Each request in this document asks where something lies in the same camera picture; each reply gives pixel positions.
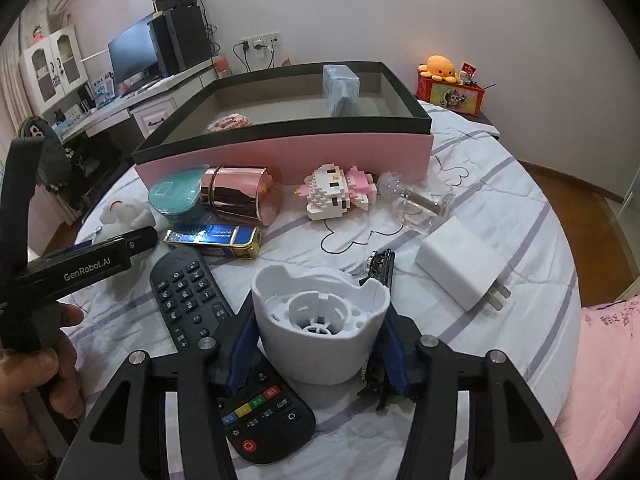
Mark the blue white books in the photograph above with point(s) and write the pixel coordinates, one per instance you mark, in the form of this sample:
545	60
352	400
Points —
100	90

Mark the pink patterned packet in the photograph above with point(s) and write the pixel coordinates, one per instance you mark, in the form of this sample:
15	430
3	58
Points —
230	122

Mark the white curtain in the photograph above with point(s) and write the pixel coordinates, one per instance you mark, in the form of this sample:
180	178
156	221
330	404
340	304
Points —
10	90

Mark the white desk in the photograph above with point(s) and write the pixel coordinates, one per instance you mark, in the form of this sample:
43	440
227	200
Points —
150	110

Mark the small white figurine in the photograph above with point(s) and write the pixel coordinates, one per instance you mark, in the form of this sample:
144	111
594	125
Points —
127	215

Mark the black hair clip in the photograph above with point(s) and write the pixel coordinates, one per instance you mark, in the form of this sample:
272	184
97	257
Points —
382	265

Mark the small pink doll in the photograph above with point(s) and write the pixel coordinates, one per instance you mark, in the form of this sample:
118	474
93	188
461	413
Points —
37	34

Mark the white door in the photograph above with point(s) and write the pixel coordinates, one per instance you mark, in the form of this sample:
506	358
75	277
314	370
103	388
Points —
631	190

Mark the orange octopus plush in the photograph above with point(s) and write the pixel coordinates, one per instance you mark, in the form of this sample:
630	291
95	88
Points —
437	67

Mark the white power adapter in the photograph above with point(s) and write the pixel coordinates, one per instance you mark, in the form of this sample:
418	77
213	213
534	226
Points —
455	265

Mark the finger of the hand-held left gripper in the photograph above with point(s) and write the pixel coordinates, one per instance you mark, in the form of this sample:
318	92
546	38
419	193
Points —
140	240
20	200

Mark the grey jacket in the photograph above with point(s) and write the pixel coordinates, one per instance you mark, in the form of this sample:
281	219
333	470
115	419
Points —
52	160

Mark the pink printed quilt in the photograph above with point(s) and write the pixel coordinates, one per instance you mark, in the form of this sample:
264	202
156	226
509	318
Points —
610	385

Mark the black computer monitor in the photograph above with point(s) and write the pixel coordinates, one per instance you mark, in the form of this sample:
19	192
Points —
132	50

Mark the rose gold cylinder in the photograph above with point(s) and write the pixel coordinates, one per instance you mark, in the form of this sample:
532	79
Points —
235	195

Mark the light blue tissue packet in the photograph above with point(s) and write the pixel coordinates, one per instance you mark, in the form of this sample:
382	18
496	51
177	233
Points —
341	90

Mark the teal round container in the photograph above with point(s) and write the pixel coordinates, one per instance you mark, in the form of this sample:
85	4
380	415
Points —
172	195

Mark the black computer tower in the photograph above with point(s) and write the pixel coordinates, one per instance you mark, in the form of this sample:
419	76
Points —
180	40

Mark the pink box with dark rim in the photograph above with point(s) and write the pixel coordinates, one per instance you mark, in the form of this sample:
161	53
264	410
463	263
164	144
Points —
300	155

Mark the white wall socket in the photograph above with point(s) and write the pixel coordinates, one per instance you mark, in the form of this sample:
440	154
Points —
260	42

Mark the person's left hand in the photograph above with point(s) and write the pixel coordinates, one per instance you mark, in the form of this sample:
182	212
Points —
25	375

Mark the white striped round table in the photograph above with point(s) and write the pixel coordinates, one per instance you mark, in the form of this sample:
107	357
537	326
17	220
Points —
500	195

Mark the red storage box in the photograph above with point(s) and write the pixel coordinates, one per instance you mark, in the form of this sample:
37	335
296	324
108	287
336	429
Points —
450	97

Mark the white pink block cat figure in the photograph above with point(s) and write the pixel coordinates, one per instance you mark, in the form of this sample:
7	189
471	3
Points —
330	195

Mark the white hutch cabinet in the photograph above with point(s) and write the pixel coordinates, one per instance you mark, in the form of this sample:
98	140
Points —
50	65

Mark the blue and gold tin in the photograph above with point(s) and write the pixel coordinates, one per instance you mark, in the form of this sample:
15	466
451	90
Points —
215	239

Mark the small red white toys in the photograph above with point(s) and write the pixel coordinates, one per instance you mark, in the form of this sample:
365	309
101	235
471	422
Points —
469	74

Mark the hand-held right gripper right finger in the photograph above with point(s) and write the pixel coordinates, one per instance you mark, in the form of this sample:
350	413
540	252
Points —
398	360

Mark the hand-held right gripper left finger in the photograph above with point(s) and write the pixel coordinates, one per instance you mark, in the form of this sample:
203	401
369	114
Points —
239	355

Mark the black remote control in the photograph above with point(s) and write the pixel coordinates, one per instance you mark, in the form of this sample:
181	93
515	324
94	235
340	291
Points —
185	290

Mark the low dark-topped cabinet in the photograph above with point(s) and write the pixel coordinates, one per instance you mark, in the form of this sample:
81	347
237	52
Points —
482	122

